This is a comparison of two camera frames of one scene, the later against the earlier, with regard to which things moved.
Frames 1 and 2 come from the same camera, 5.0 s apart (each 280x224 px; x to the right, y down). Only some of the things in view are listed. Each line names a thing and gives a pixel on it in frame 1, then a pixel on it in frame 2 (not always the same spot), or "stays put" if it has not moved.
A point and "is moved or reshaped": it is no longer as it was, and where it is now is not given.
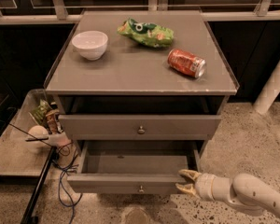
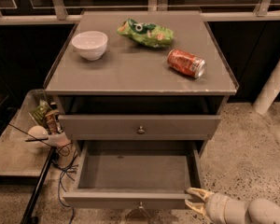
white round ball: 37,147 stays put
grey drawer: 133,167 is moved or reshaped
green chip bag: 148,34 stays put
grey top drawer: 95,127 stays put
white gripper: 203,183 to 217,205
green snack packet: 39,112 stays put
